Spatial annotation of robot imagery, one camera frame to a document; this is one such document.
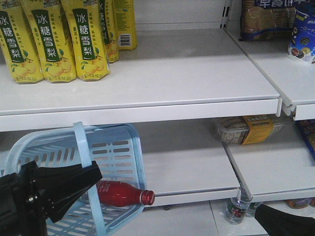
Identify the red coke bottle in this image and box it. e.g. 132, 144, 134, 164
96, 181, 155, 207

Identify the white metal shelf unit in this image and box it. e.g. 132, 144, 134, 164
0, 0, 315, 236

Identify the brown biscuit pack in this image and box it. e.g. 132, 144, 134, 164
240, 0, 300, 41

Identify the clear cookie box yellow label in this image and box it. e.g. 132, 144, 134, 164
212, 115, 293, 145

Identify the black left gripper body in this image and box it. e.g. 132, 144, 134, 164
0, 161, 47, 236

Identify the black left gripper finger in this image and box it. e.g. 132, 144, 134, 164
36, 161, 102, 223

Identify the blue oreo cup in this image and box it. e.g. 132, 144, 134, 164
287, 2, 315, 64

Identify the light blue plastic basket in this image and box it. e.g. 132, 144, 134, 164
3, 124, 147, 236

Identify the clear water bottle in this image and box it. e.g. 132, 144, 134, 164
246, 202, 262, 218
224, 193, 251, 225

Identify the yellow pear drink bottle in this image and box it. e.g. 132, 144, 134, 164
20, 0, 77, 83
61, 0, 110, 81
0, 0, 44, 84

